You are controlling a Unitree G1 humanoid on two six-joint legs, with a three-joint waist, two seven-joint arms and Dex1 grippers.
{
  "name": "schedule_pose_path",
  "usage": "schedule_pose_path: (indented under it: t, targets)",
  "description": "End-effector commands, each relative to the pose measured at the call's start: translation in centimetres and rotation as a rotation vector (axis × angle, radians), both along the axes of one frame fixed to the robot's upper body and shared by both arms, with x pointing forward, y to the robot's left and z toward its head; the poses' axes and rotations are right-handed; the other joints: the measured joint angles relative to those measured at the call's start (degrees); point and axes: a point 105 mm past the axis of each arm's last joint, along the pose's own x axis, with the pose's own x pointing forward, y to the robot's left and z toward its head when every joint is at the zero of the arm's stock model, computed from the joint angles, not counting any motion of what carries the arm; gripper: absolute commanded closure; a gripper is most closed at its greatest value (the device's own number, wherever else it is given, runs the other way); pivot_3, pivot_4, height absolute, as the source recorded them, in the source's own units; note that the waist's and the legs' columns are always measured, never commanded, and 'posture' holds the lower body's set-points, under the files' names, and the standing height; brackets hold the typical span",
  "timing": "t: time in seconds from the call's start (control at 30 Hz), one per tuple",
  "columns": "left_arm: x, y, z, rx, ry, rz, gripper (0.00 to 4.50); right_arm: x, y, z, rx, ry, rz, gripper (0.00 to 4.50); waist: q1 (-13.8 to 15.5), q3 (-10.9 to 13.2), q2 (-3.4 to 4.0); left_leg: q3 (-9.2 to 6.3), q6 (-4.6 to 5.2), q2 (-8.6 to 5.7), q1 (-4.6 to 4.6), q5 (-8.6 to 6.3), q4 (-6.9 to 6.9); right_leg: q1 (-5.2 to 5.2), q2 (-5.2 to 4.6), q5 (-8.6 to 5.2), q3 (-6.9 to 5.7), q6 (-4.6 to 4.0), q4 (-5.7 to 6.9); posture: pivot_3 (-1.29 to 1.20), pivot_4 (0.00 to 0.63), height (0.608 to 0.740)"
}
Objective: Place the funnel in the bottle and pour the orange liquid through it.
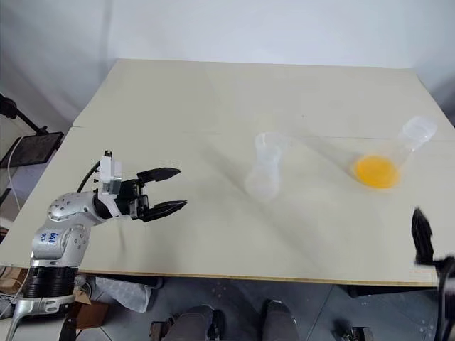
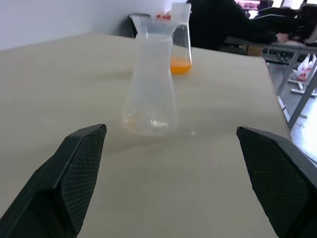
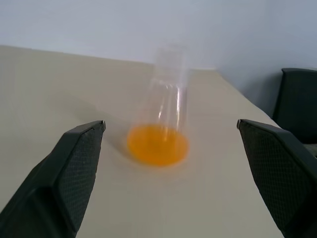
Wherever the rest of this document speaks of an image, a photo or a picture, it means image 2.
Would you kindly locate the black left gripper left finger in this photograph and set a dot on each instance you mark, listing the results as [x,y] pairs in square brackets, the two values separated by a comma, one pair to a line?
[52,188]

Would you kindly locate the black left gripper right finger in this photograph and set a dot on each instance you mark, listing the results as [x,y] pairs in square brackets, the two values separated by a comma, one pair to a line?
[280,181]

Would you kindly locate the clear flask with orange liquid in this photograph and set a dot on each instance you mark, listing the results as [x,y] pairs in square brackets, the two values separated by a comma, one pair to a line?
[182,49]

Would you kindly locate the white and red plastic bag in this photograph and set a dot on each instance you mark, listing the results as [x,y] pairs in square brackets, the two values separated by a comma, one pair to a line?
[305,68]

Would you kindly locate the grey metal desk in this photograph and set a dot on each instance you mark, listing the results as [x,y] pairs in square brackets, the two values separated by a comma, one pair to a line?
[284,49]

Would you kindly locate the brown cardboard box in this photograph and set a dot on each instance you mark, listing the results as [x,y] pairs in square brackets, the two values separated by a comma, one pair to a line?
[254,50]

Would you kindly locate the empty clear conical flask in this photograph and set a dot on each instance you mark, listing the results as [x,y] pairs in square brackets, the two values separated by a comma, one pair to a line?
[150,86]

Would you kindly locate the person in black clothes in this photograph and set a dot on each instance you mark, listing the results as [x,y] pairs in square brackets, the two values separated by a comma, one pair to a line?
[223,24]

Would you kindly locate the red object behind flasks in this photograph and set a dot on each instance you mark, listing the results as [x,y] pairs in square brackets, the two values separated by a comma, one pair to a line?
[163,17]

